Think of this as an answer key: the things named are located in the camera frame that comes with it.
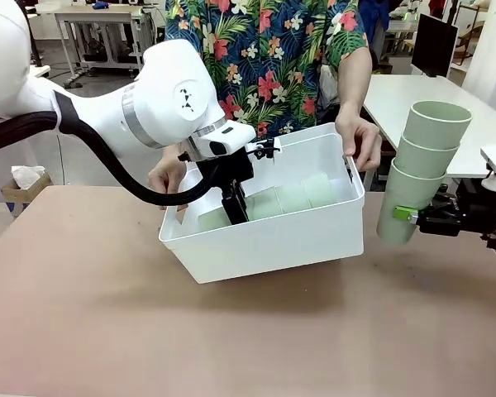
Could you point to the white plastic basket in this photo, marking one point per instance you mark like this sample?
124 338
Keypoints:
264 248

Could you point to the black monitor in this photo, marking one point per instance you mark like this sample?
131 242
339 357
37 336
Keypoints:
434 41

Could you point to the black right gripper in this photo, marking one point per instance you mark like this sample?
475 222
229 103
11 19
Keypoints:
475 211

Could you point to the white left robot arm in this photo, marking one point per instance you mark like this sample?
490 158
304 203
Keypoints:
169 99

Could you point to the power strip on floor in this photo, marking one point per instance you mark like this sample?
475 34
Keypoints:
73 84

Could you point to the person's left hand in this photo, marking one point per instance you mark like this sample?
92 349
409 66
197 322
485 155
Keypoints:
363 140

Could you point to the person's right hand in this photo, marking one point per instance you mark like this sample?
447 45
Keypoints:
165 175

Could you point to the person in blue top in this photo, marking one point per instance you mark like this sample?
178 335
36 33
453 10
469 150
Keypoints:
374 20

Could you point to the crumpled white paper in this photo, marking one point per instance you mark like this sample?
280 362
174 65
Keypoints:
27 173

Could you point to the white side table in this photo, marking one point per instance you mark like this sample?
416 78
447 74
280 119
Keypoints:
397 95

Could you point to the person in floral shirt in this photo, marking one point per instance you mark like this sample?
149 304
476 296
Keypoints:
273 62

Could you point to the person's left forearm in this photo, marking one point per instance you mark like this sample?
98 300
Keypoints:
355 78

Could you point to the grey metal desk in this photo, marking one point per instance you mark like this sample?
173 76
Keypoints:
95 17

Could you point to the cardboard box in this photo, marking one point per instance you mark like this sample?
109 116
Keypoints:
25 196

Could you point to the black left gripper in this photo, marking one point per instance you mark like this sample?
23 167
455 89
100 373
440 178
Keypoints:
227 169

